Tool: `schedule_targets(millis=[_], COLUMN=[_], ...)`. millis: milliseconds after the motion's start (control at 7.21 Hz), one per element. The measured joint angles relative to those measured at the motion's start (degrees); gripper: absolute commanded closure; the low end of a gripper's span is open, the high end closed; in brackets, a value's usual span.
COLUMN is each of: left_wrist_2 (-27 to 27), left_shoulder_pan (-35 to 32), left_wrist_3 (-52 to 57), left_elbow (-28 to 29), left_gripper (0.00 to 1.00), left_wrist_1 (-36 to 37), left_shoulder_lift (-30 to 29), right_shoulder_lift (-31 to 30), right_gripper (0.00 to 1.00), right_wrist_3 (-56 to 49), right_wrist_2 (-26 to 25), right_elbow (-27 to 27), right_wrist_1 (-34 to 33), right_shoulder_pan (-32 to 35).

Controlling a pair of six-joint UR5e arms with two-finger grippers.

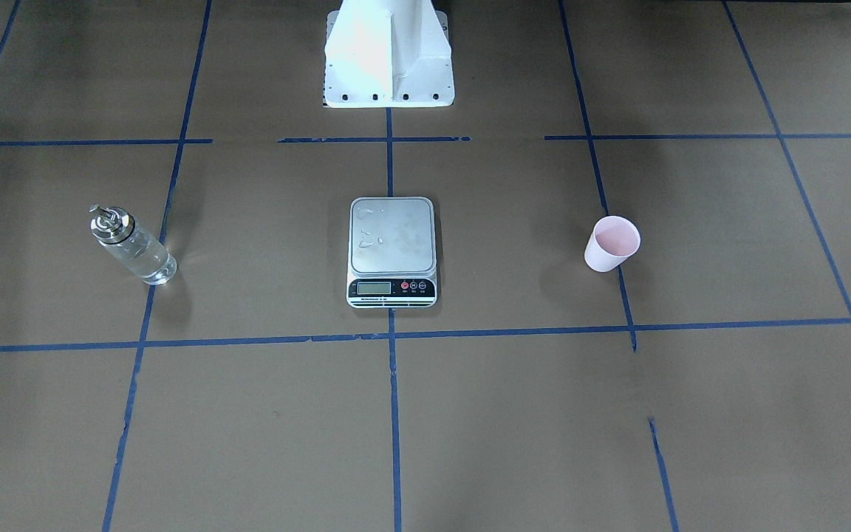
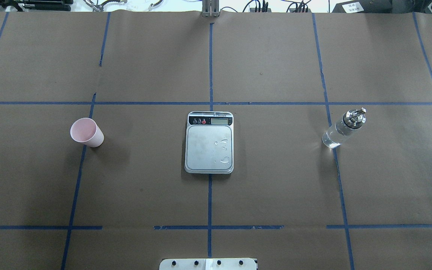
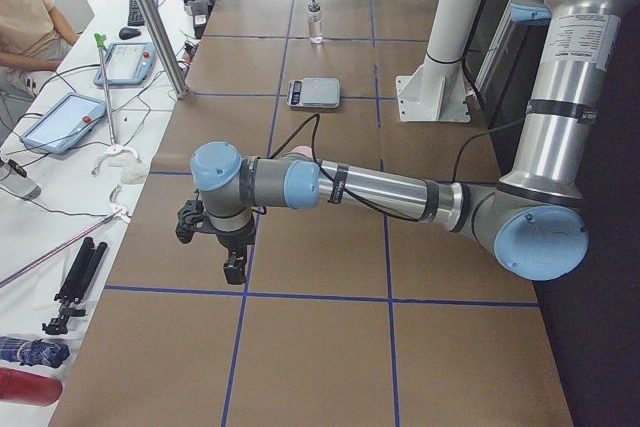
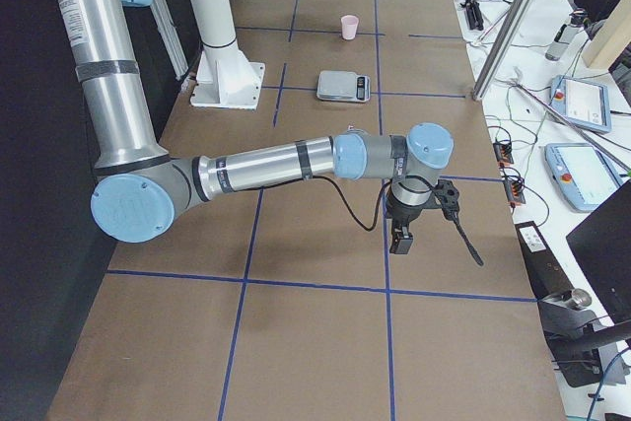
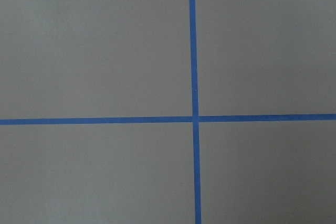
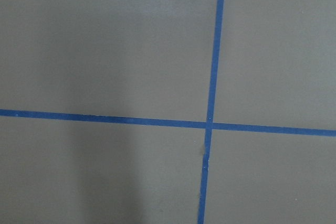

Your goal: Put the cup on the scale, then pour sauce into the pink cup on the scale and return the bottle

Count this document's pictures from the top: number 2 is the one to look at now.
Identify aluminium frame post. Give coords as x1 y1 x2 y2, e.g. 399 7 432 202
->
201 0 221 18

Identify black folded tripod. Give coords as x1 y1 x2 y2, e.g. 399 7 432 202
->
0 0 74 12

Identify pink plastic cup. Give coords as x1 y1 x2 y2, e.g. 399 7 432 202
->
70 118 105 148

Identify silver digital kitchen scale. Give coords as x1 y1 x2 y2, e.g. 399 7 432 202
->
184 111 234 174

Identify clear glass sauce bottle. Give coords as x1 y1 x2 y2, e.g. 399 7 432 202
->
322 107 367 149

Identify black box with labels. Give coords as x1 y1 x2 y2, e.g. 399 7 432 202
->
331 0 393 14

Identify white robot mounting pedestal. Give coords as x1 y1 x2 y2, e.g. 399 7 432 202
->
159 258 258 270

